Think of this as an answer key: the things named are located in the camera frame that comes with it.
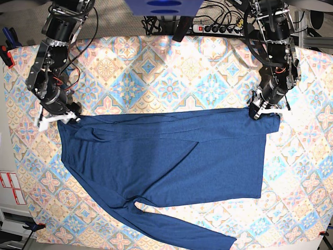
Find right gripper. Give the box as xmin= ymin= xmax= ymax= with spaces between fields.
xmin=35 ymin=89 xmax=81 ymax=130

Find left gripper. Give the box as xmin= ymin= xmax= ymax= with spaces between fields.
xmin=249 ymin=78 xmax=291 ymax=120

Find blue long-sleeve shirt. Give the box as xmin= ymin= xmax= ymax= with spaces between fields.
xmin=58 ymin=108 xmax=280 ymax=249

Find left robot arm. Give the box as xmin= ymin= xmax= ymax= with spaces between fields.
xmin=244 ymin=1 xmax=301 ymax=120

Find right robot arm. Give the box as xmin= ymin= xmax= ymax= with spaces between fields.
xmin=25 ymin=1 xmax=95 ymax=132

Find patterned tablecloth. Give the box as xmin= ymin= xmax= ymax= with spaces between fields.
xmin=2 ymin=36 xmax=332 ymax=249

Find red white labels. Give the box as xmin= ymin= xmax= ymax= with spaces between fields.
xmin=1 ymin=171 xmax=26 ymax=205

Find red black clamp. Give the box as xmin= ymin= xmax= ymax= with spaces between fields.
xmin=1 ymin=45 xmax=15 ymax=69

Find blue clamp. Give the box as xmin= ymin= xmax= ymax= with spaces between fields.
xmin=2 ymin=27 xmax=22 ymax=49

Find white power strip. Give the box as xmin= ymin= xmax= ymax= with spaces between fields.
xmin=192 ymin=24 xmax=243 ymax=36

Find black orange corner clamp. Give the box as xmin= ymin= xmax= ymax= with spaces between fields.
xmin=22 ymin=222 xmax=46 ymax=232

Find right corner clamp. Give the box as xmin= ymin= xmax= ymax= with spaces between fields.
xmin=319 ymin=226 xmax=333 ymax=236

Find blue box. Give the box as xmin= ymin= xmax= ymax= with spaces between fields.
xmin=125 ymin=0 xmax=203 ymax=16

